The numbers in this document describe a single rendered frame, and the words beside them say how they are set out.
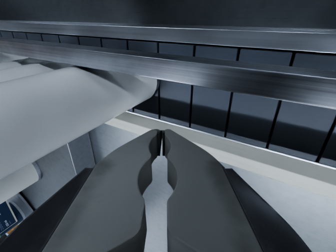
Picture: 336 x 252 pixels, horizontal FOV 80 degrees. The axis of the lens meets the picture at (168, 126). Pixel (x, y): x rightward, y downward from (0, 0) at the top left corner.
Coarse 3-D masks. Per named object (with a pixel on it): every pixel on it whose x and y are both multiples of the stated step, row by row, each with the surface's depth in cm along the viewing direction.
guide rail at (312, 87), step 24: (0, 48) 19; (24, 48) 17; (48, 48) 15; (72, 48) 14; (96, 48) 14; (120, 72) 12; (144, 72) 12; (168, 72) 11; (192, 72) 10; (216, 72) 9; (240, 72) 9; (264, 72) 8; (288, 72) 8; (312, 72) 8; (264, 96) 9; (288, 96) 8; (312, 96) 8
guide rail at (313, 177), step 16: (128, 112) 23; (128, 128) 21; (144, 128) 20; (160, 128) 20; (176, 128) 20; (208, 144) 17; (224, 144) 17; (240, 144) 17; (224, 160) 17; (240, 160) 16; (256, 160) 16; (272, 160) 16; (288, 160) 16; (272, 176) 15; (288, 176) 15; (304, 176) 14; (320, 176) 14; (320, 192) 14
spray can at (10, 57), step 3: (0, 54) 28; (3, 54) 28; (6, 54) 29; (9, 54) 29; (0, 57) 28; (3, 57) 28; (6, 57) 29; (9, 57) 29; (12, 57) 29; (15, 57) 30; (18, 57) 30; (21, 57) 30; (24, 57) 30; (27, 57) 31; (0, 60) 28; (3, 60) 28; (6, 60) 29; (9, 60) 29
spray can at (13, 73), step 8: (32, 64) 18; (40, 64) 18; (48, 64) 18; (56, 64) 19; (64, 64) 19; (0, 72) 16; (8, 72) 16; (16, 72) 16; (24, 72) 17; (32, 72) 17; (40, 72) 17; (0, 80) 15
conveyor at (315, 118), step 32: (0, 32) 33; (288, 64) 15; (320, 64) 14; (160, 96) 22; (192, 96) 20; (224, 96) 18; (256, 96) 17; (224, 128) 20; (256, 128) 18; (288, 128) 17; (320, 128) 15; (320, 160) 16
